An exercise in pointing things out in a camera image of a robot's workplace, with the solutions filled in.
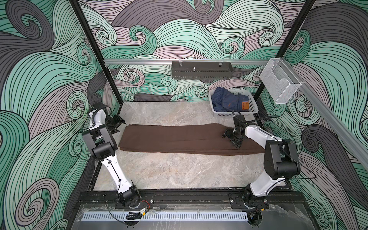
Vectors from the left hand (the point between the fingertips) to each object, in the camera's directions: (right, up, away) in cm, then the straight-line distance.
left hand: (122, 124), depth 95 cm
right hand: (+71, -10, -2) cm, 72 cm away
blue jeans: (+74, +17, +15) cm, 78 cm away
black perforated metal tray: (+55, +37, +1) cm, 66 cm away
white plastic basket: (+96, +11, +11) cm, 97 cm away
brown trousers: (+53, -11, +3) cm, 55 cm away
